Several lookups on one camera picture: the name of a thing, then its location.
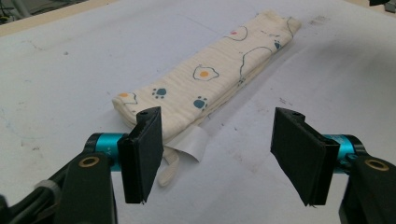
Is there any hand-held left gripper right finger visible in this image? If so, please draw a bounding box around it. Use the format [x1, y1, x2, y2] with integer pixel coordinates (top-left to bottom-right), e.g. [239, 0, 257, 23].
[270, 106, 367, 207]

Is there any cream printed cloth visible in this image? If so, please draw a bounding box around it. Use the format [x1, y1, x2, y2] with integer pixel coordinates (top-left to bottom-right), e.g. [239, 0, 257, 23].
[111, 8, 303, 188]

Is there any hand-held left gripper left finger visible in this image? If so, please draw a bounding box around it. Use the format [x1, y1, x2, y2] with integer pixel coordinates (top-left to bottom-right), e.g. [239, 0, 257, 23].
[84, 105, 164, 204]

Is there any white foam mat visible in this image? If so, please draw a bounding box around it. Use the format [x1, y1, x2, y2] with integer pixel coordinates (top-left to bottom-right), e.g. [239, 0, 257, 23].
[0, 0, 396, 224]

